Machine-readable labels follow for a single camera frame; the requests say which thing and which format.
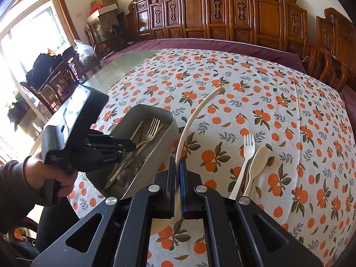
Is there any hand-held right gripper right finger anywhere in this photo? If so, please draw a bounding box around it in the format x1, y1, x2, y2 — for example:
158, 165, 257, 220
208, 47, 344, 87
179, 158, 324, 267

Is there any purple sofa cushion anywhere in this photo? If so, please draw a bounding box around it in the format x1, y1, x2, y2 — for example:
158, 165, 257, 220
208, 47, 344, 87
103, 39, 306, 74

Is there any purple armchair cushion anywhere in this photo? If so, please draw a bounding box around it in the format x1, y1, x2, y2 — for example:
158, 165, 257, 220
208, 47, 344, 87
338, 85, 356, 110

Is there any wooden door frame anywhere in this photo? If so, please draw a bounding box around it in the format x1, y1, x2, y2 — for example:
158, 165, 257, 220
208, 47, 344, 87
53, 0, 81, 42

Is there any white plastic bag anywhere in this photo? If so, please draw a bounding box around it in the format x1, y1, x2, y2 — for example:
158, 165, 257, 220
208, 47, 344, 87
73, 39, 96, 63

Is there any black flat panel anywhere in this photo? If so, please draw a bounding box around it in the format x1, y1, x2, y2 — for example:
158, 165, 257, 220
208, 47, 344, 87
117, 12, 126, 51

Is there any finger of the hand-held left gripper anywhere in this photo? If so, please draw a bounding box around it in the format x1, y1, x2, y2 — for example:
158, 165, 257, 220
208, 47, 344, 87
88, 129, 116, 145
92, 138, 137, 156

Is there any white plastic fork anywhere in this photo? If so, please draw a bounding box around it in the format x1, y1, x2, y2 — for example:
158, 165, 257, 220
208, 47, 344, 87
229, 134, 256, 200

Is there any carved wooden armchair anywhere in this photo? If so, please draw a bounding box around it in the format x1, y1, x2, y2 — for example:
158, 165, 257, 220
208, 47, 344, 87
302, 8, 356, 92

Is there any grey metal tray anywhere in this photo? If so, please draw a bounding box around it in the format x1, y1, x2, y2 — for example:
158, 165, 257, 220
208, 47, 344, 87
85, 104, 178, 201

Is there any black bag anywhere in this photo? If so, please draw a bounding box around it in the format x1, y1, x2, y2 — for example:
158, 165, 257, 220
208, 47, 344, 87
26, 51, 66, 88

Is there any white flat box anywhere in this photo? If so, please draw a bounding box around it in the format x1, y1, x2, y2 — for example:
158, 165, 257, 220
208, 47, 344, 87
87, 4, 119, 23

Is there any person's dark clothing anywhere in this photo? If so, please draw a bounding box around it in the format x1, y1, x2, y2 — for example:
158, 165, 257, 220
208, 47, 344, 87
0, 197, 96, 267

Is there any orange print tablecloth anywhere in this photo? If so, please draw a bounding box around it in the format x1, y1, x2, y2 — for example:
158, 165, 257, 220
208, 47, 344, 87
67, 49, 356, 267

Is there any person's left forearm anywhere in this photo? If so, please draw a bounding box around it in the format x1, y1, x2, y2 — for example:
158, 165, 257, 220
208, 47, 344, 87
0, 158, 42, 235

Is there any carved wooden sofa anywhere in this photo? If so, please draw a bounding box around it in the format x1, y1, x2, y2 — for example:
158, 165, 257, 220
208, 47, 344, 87
125, 0, 309, 59

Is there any white plastic spoon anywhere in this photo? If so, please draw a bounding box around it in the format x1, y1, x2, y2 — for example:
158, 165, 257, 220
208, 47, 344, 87
243, 146, 270, 198

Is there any person's left hand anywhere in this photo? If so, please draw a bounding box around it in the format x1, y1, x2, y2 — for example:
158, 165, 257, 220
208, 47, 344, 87
24, 153, 78, 198

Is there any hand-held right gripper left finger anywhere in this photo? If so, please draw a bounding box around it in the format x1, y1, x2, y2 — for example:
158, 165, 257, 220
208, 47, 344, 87
30, 157, 177, 267

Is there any wooden dining chair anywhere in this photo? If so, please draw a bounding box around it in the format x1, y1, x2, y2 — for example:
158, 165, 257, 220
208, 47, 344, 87
19, 58, 84, 114

